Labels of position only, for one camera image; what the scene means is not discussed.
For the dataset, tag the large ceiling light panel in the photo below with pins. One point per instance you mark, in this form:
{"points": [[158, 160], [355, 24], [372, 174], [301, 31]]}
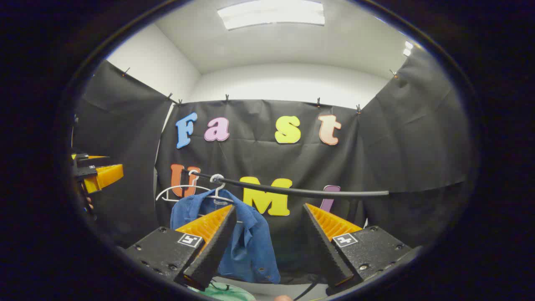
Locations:
{"points": [[271, 14]]}

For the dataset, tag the black clothes rail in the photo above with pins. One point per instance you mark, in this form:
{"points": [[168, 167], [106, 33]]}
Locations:
{"points": [[292, 192]]}

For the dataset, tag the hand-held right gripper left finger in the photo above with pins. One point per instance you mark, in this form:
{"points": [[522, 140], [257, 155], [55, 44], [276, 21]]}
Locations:
{"points": [[215, 251]]}

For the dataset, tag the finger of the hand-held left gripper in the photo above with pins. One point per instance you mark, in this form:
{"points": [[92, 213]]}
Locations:
{"points": [[104, 175], [94, 162]]}

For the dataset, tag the small ceiling light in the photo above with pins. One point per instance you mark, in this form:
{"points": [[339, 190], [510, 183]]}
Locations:
{"points": [[407, 48]]}

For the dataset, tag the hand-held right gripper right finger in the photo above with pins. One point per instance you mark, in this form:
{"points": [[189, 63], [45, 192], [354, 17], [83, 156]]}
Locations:
{"points": [[330, 255]]}

